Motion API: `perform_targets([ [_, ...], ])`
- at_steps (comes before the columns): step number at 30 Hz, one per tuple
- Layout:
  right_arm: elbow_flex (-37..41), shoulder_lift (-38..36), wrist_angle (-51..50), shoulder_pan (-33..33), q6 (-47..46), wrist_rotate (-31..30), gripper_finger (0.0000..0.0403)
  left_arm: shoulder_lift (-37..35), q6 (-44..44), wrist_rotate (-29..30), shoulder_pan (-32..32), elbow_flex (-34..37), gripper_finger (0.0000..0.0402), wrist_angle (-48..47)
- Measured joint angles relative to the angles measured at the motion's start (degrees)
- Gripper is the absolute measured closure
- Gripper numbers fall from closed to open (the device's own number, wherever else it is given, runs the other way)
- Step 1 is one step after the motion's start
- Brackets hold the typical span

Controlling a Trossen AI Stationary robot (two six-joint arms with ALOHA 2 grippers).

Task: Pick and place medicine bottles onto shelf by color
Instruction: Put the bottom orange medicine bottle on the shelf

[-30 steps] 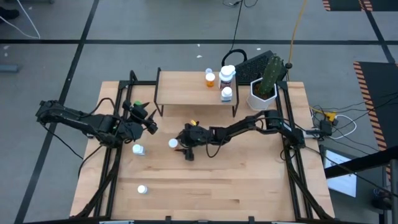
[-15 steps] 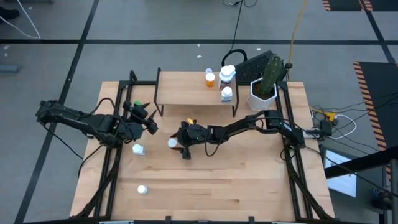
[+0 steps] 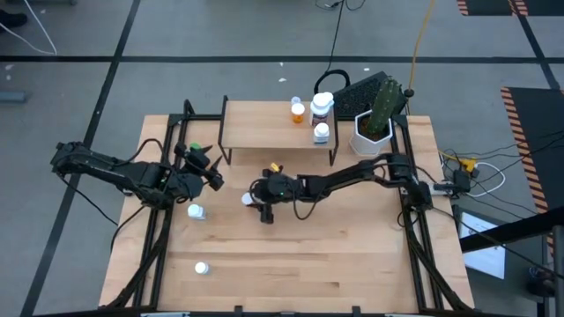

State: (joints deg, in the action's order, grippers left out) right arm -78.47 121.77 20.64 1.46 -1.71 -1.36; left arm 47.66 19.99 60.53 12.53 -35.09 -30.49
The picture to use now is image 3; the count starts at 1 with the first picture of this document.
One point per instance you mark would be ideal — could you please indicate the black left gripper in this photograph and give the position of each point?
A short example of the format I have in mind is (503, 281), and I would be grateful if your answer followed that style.
(185, 185)

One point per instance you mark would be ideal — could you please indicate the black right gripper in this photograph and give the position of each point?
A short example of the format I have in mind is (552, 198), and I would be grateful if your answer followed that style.
(297, 189)

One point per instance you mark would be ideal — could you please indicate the short wide amber pill bottle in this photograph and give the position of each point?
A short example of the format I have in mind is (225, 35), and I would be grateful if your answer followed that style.
(247, 199)

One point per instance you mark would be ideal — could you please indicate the green cap supplement bottle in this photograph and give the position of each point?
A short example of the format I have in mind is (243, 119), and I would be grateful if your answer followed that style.
(195, 145)

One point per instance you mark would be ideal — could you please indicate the white bottle blue label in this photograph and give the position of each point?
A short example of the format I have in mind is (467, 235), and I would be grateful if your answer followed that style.
(195, 211)

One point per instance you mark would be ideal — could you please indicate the white melatonin bottle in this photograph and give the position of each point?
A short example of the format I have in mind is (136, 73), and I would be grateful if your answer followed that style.
(321, 131)

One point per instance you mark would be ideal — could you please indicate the tall amber pill bottle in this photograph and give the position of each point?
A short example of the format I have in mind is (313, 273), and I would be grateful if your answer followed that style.
(298, 115)

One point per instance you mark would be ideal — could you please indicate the small white bottle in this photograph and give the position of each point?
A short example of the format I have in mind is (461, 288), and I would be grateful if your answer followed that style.
(295, 100)

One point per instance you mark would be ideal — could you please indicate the large white barcode bottle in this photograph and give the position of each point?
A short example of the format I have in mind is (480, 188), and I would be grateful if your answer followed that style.
(320, 105)

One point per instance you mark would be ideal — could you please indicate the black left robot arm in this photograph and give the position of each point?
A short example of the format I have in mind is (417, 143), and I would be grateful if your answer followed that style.
(110, 169)

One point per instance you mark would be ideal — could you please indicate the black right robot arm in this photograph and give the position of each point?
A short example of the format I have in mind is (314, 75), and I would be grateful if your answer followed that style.
(348, 174)

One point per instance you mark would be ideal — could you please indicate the wooden shelf black metal legs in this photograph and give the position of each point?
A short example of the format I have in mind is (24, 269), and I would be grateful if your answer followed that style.
(264, 127)

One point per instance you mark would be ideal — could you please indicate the white cap pill bottle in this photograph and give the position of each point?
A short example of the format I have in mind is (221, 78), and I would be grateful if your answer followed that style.
(201, 267)

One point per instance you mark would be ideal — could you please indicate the white plant pot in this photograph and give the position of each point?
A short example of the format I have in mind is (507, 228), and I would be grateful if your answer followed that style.
(362, 143)

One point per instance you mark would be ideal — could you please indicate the black keyboard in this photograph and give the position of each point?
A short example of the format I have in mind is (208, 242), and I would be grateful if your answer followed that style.
(357, 99)

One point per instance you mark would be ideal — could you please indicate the green cactus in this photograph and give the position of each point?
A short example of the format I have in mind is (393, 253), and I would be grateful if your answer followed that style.
(383, 105)

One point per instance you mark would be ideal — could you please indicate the white power strip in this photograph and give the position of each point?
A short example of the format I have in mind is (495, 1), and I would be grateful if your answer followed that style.
(440, 188)

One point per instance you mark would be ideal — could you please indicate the black power adapter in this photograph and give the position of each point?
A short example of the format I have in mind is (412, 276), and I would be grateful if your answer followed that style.
(462, 180)

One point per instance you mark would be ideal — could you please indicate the yellow plug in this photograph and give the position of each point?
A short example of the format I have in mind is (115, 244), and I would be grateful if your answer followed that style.
(468, 165)

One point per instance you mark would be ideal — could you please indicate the grey flat bar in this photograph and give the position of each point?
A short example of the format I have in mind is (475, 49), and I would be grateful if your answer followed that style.
(12, 97)

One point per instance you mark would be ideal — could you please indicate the white screen tablet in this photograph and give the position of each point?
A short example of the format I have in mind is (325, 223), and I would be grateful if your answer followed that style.
(484, 260)

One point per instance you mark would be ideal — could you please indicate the person's shoe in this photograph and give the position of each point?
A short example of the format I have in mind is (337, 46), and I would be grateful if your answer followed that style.
(12, 18)

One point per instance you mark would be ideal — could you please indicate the black metal beam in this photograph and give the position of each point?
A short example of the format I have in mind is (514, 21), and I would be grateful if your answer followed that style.
(520, 231)

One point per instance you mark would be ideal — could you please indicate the black orange striped floor mat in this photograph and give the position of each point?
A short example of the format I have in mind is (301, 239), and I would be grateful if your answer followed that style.
(546, 132)
(489, 6)

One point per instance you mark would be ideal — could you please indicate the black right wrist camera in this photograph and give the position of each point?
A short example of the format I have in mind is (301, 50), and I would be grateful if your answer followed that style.
(277, 191)

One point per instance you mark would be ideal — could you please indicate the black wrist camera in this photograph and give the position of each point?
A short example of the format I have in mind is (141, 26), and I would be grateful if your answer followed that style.
(277, 191)
(163, 179)

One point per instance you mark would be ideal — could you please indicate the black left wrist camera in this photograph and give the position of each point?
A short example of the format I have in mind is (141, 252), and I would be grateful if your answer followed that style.
(163, 179)

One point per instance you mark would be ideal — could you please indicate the black aluminium rig frame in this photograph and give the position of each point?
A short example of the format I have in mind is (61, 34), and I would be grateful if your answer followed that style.
(412, 233)
(164, 233)

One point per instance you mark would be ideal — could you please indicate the grey post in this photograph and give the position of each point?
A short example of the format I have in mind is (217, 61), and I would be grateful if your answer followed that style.
(558, 273)

